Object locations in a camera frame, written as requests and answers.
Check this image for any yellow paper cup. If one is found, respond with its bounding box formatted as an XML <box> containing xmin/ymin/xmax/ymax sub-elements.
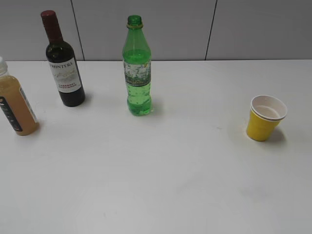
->
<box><xmin>246</xmin><ymin>95</ymin><xmax>288</xmax><ymax>142</ymax></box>

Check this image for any green sprite bottle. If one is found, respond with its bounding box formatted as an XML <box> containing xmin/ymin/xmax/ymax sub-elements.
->
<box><xmin>122</xmin><ymin>15</ymin><xmax>152</xmax><ymax>116</ymax></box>

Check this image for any dark red wine bottle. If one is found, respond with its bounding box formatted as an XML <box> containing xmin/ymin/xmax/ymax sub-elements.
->
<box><xmin>40</xmin><ymin>10</ymin><xmax>85</xmax><ymax>107</ymax></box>

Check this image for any orange juice bottle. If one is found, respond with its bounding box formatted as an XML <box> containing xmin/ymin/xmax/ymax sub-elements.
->
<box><xmin>0</xmin><ymin>58</ymin><xmax>39</xmax><ymax>136</ymax></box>

